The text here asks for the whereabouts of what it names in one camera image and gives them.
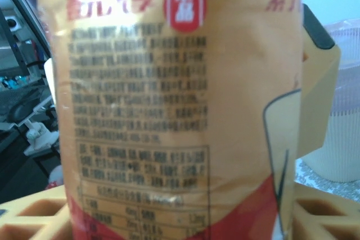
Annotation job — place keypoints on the pink plastic bin liner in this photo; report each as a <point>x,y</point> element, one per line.
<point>348,54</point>

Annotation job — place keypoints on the beige ribbed waste bin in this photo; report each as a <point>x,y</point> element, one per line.
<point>343,150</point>

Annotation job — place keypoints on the aluminium frame post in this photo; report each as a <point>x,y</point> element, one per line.
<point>25,18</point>

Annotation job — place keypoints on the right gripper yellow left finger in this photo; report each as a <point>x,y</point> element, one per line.
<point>33,217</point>

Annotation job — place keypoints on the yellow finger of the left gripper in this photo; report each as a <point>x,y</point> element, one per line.
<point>317,82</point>

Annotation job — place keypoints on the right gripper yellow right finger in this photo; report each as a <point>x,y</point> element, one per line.
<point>329,217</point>

